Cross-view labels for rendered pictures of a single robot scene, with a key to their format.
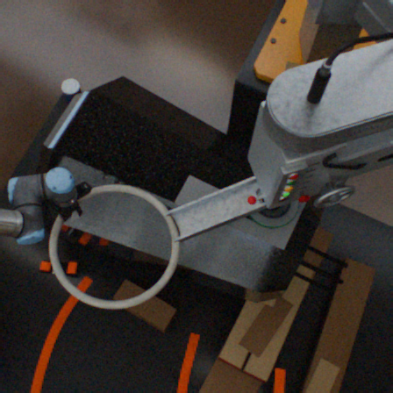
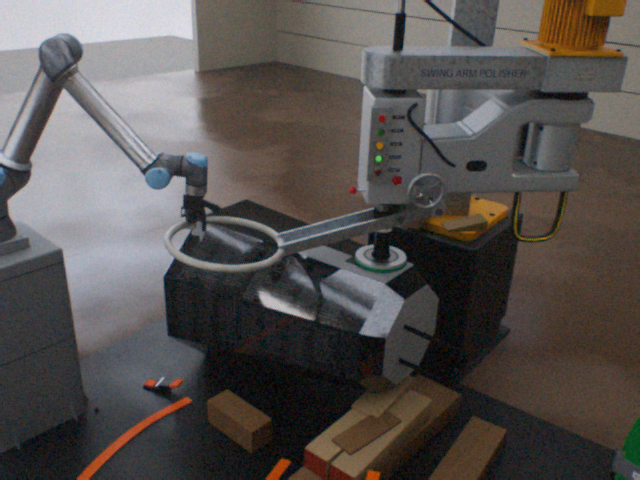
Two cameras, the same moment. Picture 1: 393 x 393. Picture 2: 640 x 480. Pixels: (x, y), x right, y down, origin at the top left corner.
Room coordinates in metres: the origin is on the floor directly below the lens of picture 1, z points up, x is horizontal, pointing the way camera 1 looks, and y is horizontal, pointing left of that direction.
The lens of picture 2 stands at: (-1.65, -0.67, 2.07)
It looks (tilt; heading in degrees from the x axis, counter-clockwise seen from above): 26 degrees down; 14
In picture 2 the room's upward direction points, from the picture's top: 2 degrees clockwise
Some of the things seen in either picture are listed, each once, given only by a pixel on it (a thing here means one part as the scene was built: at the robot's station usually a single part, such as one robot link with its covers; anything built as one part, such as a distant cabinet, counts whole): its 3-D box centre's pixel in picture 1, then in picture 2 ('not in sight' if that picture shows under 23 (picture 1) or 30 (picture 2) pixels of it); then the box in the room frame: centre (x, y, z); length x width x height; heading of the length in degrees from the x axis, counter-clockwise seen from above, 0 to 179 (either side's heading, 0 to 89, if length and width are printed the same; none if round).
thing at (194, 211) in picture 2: (65, 203); (194, 207); (0.73, 0.49, 0.99); 0.09 x 0.08 x 0.12; 142
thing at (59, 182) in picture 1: (60, 185); (196, 168); (0.74, 0.48, 1.16); 0.10 x 0.09 x 0.12; 104
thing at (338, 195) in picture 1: (330, 188); (424, 187); (0.79, -0.46, 1.18); 0.15 x 0.10 x 0.15; 112
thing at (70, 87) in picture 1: (72, 92); not in sight; (1.70, 0.74, 0.08); 0.10 x 0.10 x 0.13
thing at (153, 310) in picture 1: (145, 305); (239, 420); (0.53, 0.23, 0.07); 0.30 x 0.12 x 0.12; 63
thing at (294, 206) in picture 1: (272, 201); (380, 256); (0.85, -0.30, 0.82); 0.21 x 0.21 x 0.01
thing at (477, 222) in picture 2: not in sight; (464, 222); (1.39, -0.62, 0.80); 0.20 x 0.10 x 0.05; 116
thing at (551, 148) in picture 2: not in sight; (550, 141); (1.10, -0.91, 1.32); 0.19 x 0.19 x 0.20
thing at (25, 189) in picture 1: (27, 191); (168, 165); (0.71, 0.58, 1.17); 0.12 x 0.12 x 0.09; 14
